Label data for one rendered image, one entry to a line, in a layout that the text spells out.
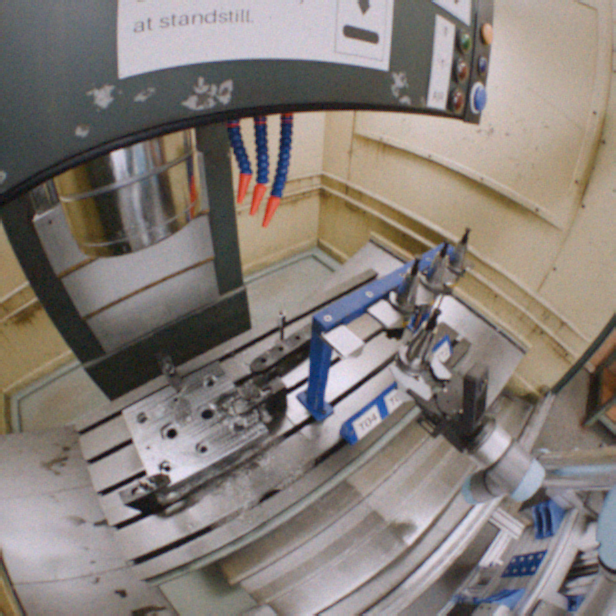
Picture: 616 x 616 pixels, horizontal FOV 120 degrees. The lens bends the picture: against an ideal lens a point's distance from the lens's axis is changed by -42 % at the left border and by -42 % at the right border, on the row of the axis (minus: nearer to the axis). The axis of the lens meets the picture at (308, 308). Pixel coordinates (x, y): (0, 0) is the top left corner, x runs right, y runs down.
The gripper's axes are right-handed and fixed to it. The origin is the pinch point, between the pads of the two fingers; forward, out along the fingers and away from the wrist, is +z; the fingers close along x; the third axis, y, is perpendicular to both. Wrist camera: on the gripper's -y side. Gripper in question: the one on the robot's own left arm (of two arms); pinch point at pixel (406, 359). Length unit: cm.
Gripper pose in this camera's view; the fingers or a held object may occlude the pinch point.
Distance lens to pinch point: 54.8
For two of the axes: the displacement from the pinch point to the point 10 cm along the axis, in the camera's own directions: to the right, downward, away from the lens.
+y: -0.6, 7.0, 7.1
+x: 7.8, -4.1, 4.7
